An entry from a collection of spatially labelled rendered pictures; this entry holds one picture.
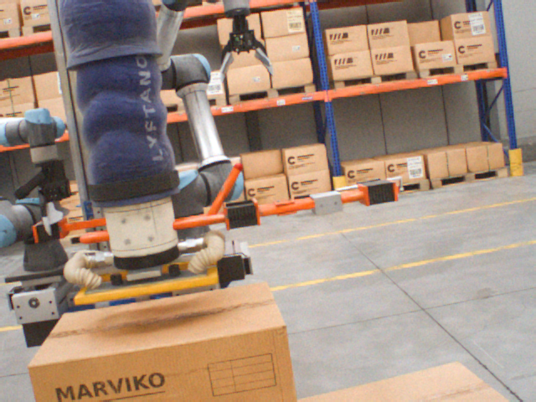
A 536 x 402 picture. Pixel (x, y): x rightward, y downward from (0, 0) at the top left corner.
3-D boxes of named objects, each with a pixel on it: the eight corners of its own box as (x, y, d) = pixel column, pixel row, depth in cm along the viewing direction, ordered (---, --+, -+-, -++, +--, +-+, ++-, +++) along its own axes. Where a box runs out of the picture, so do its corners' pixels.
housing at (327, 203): (316, 215, 152) (313, 198, 152) (311, 211, 159) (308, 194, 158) (343, 211, 153) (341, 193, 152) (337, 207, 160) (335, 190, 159)
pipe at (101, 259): (73, 289, 140) (69, 265, 139) (91, 265, 165) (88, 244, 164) (216, 267, 142) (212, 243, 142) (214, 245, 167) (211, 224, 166)
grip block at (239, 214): (227, 231, 149) (223, 208, 149) (225, 224, 159) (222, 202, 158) (261, 226, 150) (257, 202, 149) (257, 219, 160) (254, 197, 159)
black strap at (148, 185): (82, 205, 139) (79, 188, 138) (99, 193, 162) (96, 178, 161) (178, 189, 141) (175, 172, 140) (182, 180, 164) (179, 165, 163)
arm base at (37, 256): (31, 263, 207) (25, 234, 206) (73, 256, 208) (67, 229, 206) (18, 273, 192) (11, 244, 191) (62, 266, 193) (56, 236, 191)
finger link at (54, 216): (64, 230, 169) (60, 199, 171) (43, 234, 169) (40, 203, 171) (66, 233, 172) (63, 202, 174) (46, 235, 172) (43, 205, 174)
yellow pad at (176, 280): (74, 306, 139) (70, 286, 138) (83, 294, 148) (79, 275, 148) (219, 284, 141) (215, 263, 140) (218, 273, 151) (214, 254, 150)
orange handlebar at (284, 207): (38, 255, 148) (34, 241, 147) (64, 233, 177) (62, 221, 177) (403, 197, 154) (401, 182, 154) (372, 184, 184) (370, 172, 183)
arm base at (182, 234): (169, 241, 209) (165, 213, 208) (213, 234, 210) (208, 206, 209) (166, 250, 194) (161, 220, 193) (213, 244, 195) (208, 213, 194)
